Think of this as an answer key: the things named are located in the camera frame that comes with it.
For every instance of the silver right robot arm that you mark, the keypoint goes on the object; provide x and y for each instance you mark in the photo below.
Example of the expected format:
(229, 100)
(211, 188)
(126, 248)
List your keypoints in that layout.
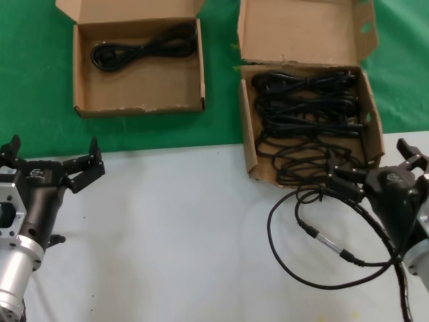
(419, 261)

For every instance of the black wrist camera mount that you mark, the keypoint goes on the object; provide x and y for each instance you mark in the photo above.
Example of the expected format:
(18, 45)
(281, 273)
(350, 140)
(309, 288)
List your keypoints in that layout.
(58, 239)

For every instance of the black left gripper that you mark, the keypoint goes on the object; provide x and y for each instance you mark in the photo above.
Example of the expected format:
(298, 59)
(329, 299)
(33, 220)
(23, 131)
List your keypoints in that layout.
(43, 201)

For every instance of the small cardboard box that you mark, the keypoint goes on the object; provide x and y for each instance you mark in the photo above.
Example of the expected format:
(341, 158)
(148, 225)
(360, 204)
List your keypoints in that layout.
(140, 90)

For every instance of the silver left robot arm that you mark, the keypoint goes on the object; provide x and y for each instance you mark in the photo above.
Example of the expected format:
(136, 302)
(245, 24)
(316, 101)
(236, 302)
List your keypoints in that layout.
(13, 268)

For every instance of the green tablecloth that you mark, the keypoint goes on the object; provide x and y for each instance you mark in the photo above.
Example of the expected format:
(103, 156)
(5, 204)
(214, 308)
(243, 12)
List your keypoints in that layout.
(33, 84)

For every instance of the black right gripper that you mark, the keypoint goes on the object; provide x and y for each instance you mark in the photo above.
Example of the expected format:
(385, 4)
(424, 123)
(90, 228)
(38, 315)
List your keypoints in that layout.
(392, 198)

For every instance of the large cardboard box with lid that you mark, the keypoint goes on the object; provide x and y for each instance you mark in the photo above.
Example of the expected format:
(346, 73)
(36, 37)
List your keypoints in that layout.
(301, 30)

